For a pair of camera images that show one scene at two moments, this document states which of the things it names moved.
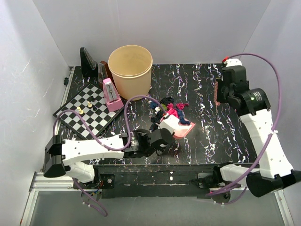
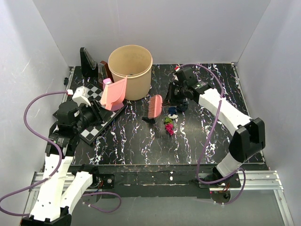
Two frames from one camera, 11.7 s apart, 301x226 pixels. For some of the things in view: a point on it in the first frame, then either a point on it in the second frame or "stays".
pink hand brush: (216, 91) to (154, 106)
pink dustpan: (180, 130) to (113, 95)
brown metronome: (104, 72) stays
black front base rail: (151, 181) stays
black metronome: (89, 67) stays
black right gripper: (220, 99) to (170, 100)
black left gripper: (162, 149) to (98, 114)
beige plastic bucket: (130, 67) stays
